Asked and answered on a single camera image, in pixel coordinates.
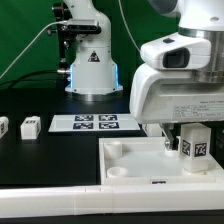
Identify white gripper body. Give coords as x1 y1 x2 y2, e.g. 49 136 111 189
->
130 33 224 124

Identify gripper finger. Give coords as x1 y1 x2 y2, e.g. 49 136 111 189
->
161 123 179 151

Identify white square table top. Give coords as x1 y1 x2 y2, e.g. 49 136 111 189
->
99 137 224 185

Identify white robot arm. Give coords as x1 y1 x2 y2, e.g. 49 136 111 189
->
64 0 224 134

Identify white tag sheet base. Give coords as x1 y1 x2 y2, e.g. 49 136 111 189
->
49 114 139 132

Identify white L-shaped obstacle fence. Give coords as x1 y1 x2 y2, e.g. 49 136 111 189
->
0 183 224 218

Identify white cable behind robot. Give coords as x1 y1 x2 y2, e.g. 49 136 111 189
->
117 0 143 54

